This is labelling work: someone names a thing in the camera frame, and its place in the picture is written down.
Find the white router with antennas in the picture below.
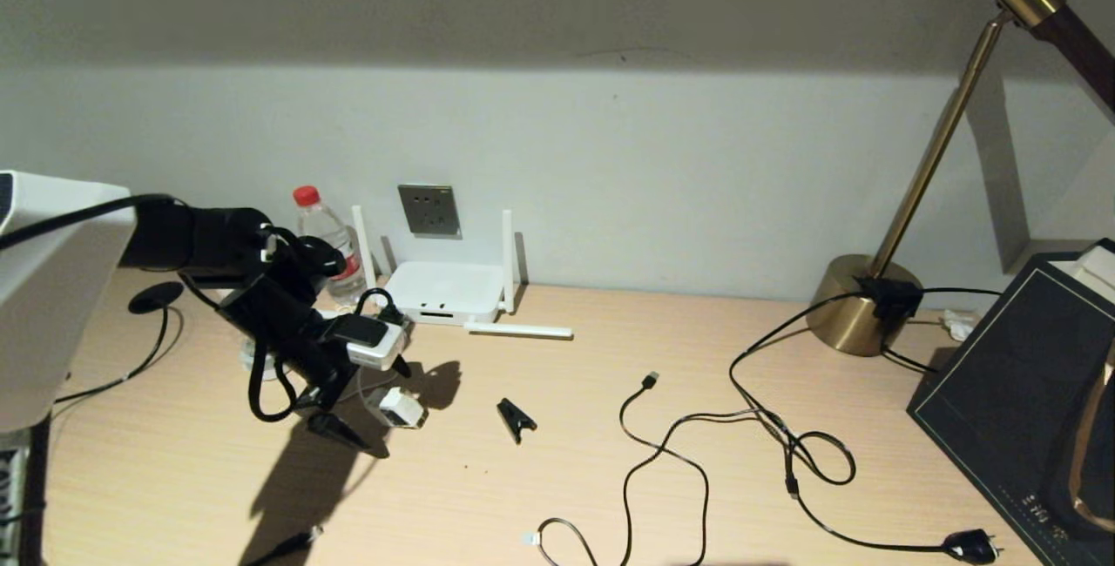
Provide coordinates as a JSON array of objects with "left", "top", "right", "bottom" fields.
[{"left": 318, "top": 207, "right": 574, "bottom": 340}]

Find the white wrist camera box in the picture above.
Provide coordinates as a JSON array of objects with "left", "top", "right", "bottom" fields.
[{"left": 334, "top": 313, "right": 407, "bottom": 372}]

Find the black clip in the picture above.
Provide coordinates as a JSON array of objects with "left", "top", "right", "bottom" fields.
[{"left": 497, "top": 398, "right": 538, "bottom": 444}]

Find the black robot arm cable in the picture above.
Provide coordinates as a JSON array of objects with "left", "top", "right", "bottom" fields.
[{"left": 0, "top": 192, "right": 410, "bottom": 424}]

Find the brass desk lamp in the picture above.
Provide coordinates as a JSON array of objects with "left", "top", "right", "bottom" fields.
[{"left": 806, "top": 0, "right": 1115, "bottom": 356}]

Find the black block on lamp base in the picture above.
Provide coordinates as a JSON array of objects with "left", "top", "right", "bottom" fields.
[{"left": 858, "top": 277, "right": 922, "bottom": 323}]

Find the black lamp power cord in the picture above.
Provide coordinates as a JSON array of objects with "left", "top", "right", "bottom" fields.
[{"left": 729, "top": 286, "right": 1001, "bottom": 565}]

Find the clear bottle red cap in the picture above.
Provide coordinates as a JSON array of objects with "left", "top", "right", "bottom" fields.
[{"left": 293, "top": 185, "right": 368, "bottom": 307}]

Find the black USB cable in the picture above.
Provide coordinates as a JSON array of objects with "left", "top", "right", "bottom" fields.
[{"left": 523, "top": 371, "right": 709, "bottom": 566}]

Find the white power adapter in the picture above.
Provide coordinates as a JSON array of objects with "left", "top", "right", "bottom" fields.
[{"left": 377, "top": 387, "right": 429, "bottom": 429}]

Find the black cable through grommet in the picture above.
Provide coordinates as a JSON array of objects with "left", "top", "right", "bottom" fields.
[{"left": 52, "top": 309, "right": 171, "bottom": 404}]

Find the grey wall socket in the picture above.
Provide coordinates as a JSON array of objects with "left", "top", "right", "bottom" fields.
[{"left": 398, "top": 185, "right": 461, "bottom": 239}]

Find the black desk grommet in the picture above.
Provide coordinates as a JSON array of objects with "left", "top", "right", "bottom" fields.
[{"left": 128, "top": 281, "right": 186, "bottom": 315}]

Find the black bag gold handle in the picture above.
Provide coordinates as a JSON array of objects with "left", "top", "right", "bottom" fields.
[{"left": 906, "top": 239, "right": 1115, "bottom": 566}]

